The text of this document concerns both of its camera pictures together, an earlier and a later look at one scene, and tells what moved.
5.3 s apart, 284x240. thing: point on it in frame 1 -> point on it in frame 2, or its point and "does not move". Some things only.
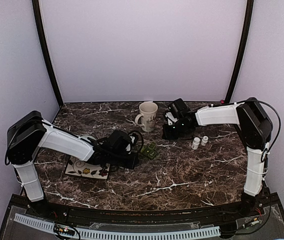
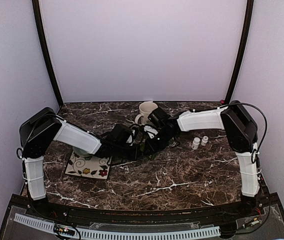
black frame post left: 37,20 does not move
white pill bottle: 196,142 does not move
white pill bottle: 204,140 does not move
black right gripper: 167,135 -> 152,148
